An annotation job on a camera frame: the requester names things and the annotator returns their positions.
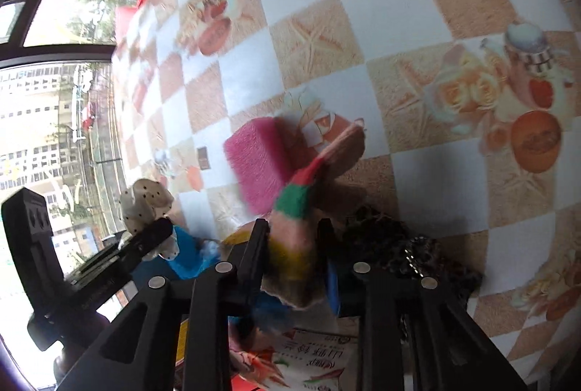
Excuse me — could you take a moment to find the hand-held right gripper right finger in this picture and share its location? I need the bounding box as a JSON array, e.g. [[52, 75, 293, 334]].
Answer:
[[317, 217, 530, 391]]

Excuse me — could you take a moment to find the leopard print cloth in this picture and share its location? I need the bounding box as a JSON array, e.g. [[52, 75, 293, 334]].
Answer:
[[342, 204, 484, 305]]

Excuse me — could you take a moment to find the pink foam sponge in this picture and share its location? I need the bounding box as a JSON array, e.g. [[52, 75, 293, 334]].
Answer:
[[222, 117, 296, 216]]

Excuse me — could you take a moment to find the bright blue cloth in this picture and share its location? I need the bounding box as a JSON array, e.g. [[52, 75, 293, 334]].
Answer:
[[167, 225, 291, 334]]

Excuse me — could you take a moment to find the black framed window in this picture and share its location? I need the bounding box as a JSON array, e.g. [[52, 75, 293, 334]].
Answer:
[[0, 0, 139, 387]]

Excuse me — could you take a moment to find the white printed food packet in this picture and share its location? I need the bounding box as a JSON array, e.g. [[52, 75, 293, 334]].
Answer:
[[227, 325, 361, 391]]

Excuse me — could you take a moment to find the striped multicolour knit sock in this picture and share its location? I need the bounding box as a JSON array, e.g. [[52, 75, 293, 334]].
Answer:
[[261, 122, 369, 311]]

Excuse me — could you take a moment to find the checkered printed tablecloth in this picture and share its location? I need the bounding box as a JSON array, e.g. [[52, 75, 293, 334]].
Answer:
[[113, 0, 581, 376]]

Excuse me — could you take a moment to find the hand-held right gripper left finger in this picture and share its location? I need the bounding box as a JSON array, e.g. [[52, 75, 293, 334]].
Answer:
[[57, 219, 272, 391]]

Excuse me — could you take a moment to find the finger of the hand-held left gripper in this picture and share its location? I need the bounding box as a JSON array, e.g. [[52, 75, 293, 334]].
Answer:
[[67, 217, 174, 288]]

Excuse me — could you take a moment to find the cream polka dot cloth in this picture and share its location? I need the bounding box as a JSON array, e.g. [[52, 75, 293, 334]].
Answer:
[[119, 178, 179, 261]]

